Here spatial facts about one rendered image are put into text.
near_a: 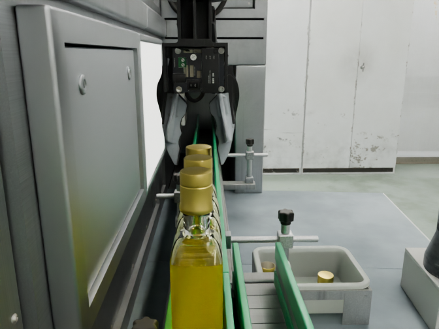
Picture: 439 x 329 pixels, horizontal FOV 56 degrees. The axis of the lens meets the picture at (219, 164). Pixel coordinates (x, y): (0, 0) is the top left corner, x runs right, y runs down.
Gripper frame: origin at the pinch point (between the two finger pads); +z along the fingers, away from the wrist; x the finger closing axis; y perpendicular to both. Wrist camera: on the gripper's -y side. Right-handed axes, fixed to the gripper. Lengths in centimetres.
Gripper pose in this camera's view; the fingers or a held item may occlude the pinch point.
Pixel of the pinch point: (198, 153)
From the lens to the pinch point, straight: 54.1
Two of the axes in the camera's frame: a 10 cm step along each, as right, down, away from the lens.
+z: 0.0, 9.7, 2.6
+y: 0.2, 2.6, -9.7
